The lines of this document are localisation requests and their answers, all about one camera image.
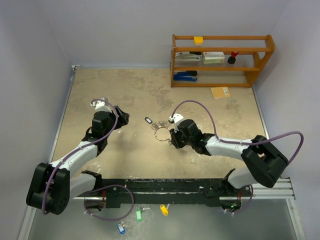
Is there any large silver keyring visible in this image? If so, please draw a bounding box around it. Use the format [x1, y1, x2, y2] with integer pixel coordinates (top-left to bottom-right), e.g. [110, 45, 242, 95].
[154, 126, 171, 142]

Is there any black key tag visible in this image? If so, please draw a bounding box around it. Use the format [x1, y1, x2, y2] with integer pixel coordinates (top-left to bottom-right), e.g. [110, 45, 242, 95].
[144, 117, 153, 124]

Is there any bunch of silver keys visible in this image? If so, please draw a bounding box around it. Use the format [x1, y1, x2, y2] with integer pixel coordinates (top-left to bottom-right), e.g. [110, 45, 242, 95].
[151, 120, 171, 130]

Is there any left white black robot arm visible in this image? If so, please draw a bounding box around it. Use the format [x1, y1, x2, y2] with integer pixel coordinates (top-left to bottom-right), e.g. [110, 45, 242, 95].
[26, 106, 130, 215]

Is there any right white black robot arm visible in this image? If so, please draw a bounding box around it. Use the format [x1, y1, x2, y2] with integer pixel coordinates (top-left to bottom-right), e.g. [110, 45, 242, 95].
[169, 119, 290, 214]

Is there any blue black stapler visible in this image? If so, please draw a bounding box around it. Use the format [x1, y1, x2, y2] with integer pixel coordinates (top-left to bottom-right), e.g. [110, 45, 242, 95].
[173, 70, 198, 82]

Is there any grey black stapler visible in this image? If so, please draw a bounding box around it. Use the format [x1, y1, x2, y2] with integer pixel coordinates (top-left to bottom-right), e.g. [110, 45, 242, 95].
[175, 51, 202, 62]

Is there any yellow tag key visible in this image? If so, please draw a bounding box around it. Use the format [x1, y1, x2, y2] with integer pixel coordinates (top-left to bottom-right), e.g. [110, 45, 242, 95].
[159, 203, 170, 217]

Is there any white green box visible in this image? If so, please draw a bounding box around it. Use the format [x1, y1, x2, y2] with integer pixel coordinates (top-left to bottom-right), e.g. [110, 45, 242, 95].
[202, 51, 225, 64]

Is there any wooden shelf rack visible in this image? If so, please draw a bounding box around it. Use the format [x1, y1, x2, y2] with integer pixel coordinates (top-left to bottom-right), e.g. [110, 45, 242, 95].
[170, 34, 276, 87]

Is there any red black stamp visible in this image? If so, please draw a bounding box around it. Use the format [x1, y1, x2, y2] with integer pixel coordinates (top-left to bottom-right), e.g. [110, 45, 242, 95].
[227, 51, 239, 65]

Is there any green tag key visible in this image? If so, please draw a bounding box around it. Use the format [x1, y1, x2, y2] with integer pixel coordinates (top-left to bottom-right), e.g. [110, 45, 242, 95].
[135, 207, 150, 222]

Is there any yellow tape measure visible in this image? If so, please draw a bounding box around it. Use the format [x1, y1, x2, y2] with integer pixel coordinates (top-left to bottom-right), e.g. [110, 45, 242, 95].
[193, 36, 204, 46]

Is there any blue tag key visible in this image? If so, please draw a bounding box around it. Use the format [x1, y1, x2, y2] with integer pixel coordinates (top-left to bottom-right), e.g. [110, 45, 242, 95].
[117, 221, 130, 235]

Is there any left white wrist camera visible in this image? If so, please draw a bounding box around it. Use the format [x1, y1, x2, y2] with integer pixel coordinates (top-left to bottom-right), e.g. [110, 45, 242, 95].
[90, 97, 111, 112]

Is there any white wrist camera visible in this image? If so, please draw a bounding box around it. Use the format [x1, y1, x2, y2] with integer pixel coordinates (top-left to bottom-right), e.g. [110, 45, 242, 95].
[168, 113, 184, 133]
[90, 97, 111, 112]

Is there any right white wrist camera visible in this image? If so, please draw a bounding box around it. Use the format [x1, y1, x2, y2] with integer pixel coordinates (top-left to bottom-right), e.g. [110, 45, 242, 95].
[168, 113, 184, 133]

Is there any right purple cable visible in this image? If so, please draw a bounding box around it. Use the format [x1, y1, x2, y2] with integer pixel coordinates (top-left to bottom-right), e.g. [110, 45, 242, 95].
[171, 100, 305, 215]

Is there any purple cable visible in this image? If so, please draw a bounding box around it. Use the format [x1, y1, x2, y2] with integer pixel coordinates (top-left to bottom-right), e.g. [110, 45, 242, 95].
[41, 98, 135, 222]
[171, 100, 305, 215]

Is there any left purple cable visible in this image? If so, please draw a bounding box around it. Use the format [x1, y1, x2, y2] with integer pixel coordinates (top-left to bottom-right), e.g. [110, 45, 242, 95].
[41, 98, 135, 222]

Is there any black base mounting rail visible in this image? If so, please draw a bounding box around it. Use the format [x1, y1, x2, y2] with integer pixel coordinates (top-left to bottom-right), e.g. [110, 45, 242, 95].
[82, 170, 252, 209]

